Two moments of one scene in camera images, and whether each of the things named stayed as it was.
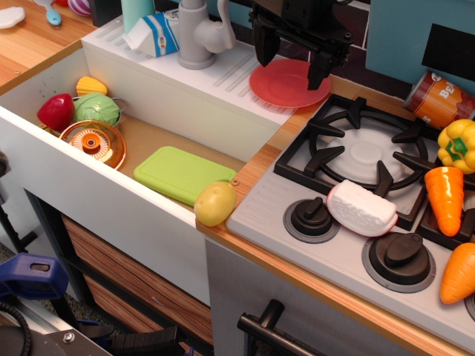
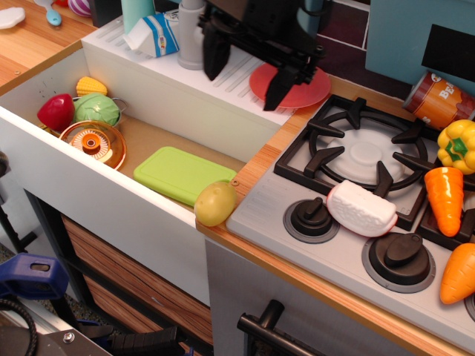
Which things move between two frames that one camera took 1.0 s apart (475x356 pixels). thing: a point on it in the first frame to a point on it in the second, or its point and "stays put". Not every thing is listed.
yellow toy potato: (214, 202) stays put
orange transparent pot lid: (98, 139) stays put
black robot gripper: (315, 24) to (283, 30)
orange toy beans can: (439, 101) stays put
